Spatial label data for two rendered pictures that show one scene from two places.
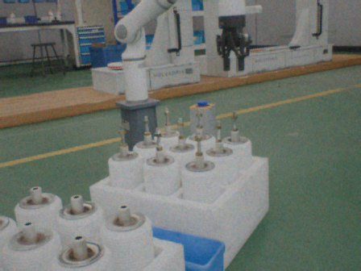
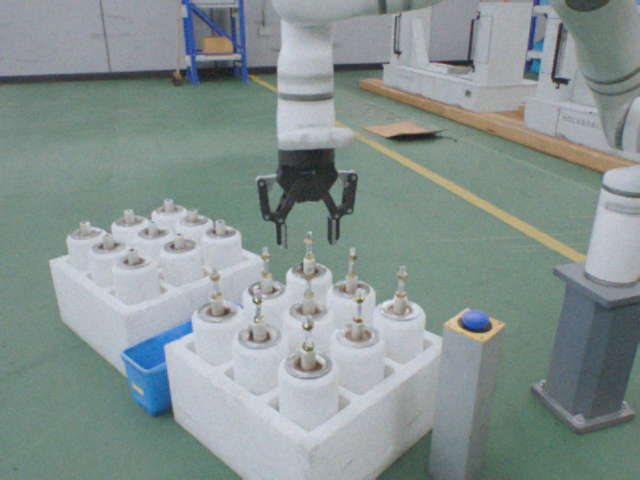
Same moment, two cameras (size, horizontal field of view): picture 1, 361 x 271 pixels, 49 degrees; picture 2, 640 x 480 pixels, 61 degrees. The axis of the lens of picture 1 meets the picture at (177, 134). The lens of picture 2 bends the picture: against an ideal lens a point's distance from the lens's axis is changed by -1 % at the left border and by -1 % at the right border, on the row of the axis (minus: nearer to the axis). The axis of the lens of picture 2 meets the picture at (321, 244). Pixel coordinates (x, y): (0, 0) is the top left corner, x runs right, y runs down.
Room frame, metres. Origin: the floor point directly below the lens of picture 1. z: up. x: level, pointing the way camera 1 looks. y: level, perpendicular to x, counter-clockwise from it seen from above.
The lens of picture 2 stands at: (1.32, -0.87, 0.77)
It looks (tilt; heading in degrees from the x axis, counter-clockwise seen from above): 23 degrees down; 103
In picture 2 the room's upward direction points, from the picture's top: straight up
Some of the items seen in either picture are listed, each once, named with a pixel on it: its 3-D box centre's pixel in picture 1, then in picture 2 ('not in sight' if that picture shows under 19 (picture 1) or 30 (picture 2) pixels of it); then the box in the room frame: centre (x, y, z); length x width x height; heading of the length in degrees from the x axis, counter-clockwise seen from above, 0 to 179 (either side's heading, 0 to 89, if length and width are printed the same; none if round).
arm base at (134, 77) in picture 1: (135, 81); (619, 235); (1.64, 0.16, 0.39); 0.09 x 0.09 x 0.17; 31
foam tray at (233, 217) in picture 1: (185, 199); (309, 382); (1.10, -0.01, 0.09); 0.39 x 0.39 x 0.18; 59
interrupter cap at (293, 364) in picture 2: (234, 140); (308, 364); (1.14, -0.17, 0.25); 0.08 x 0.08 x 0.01
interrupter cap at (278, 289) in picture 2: (160, 161); (266, 290); (1.00, 0.05, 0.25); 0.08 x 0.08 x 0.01
